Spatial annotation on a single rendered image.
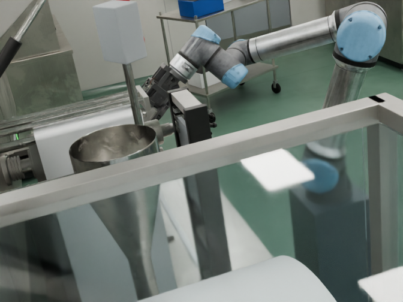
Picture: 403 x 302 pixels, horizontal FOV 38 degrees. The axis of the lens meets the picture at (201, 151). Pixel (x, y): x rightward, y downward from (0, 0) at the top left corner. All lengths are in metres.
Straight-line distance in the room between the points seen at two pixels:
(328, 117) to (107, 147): 0.43
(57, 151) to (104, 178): 0.67
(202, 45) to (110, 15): 0.68
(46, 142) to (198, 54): 0.57
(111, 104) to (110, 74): 5.02
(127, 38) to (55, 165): 0.42
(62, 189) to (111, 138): 0.36
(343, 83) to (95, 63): 4.87
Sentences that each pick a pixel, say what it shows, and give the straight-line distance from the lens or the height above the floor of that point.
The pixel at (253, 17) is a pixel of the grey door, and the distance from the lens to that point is 6.68.
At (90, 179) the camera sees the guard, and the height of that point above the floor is 1.60.
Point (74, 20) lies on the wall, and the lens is 6.20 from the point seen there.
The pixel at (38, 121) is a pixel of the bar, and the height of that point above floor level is 1.46.
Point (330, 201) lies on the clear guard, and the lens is 0.58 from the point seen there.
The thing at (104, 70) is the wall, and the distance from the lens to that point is 6.34.
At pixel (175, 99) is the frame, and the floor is 1.43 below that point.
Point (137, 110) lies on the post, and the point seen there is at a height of 1.51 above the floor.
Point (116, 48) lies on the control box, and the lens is 1.05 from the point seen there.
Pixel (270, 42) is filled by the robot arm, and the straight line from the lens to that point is 1.76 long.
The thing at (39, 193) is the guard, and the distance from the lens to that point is 0.67.
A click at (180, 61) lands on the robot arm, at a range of 1.69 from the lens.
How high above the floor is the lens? 1.88
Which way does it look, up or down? 24 degrees down
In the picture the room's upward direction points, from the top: 9 degrees counter-clockwise
